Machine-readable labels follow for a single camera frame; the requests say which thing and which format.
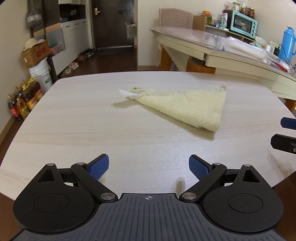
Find teal toaster oven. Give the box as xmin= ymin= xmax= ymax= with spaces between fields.
xmin=223 ymin=10 xmax=258 ymax=39

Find blue thermos jug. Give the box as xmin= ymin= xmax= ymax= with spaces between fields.
xmin=279 ymin=27 xmax=295 ymax=61

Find white plastic bucket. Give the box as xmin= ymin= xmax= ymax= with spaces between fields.
xmin=29 ymin=58 xmax=53 ymax=93

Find cream yellow towel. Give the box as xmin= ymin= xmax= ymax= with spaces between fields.
xmin=119 ymin=84 xmax=227 ymax=132

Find cardboard box with hat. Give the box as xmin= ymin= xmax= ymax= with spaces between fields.
xmin=21 ymin=40 xmax=51 ymax=69

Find cream dining table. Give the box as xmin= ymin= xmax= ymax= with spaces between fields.
xmin=151 ymin=27 xmax=295 ymax=100

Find grey hanging bag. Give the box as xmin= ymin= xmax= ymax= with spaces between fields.
xmin=26 ymin=0 xmax=43 ymax=29

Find dark wooden door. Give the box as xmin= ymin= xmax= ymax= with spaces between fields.
xmin=91 ymin=0 xmax=134 ymax=49

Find straw hat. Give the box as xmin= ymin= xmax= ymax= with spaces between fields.
xmin=23 ymin=38 xmax=44 ymax=52

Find cooking oil bottles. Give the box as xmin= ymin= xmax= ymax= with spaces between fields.
xmin=7 ymin=78 xmax=44 ymax=121

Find patterned chair back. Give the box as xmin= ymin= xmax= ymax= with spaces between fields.
xmin=159 ymin=8 xmax=194 ymax=29

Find white grey cabinet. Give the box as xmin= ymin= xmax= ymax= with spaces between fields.
xmin=30 ymin=1 xmax=89 ymax=76

